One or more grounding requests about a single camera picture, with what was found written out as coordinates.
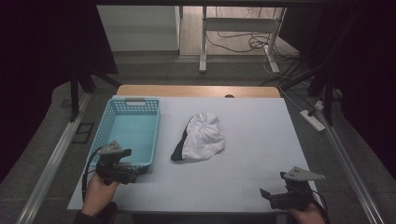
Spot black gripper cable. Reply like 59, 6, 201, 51
311, 190, 332, 224
80, 146, 106, 202

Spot black metal stand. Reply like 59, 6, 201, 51
69, 62, 121, 123
279, 62, 336, 127

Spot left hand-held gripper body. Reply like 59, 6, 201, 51
95, 140, 138, 187

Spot wooden table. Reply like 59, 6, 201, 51
116, 84, 282, 99

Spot dark curtain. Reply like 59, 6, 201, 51
0, 0, 120, 183
279, 0, 396, 180

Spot person's right hand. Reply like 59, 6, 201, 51
287, 201, 327, 224

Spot white cabinet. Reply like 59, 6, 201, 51
97, 5, 184, 52

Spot white table mat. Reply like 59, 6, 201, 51
67, 95, 319, 215

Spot white power strip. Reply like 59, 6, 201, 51
299, 109, 327, 133

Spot white desk frame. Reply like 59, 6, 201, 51
199, 6, 288, 75

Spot light blue plastic basket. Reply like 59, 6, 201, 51
86, 97, 162, 175

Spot dark floor outlet cover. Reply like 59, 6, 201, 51
72, 122, 95, 145

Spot white and black cloth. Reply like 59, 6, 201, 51
170, 112, 226, 162

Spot aluminium rail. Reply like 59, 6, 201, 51
16, 91, 93, 224
315, 110, 387, 224

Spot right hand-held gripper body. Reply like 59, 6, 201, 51
268, 166, 326, 210

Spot white cable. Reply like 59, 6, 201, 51
277, 83, 304, 113

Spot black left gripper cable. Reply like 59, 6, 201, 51
80, 146, 106, 202

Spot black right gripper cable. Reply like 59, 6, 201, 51
311, 190, 332, 224

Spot person's left hand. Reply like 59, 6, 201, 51
81, 172, 121, 217

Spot black floor cables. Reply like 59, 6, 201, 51
205, 31, 301, 62

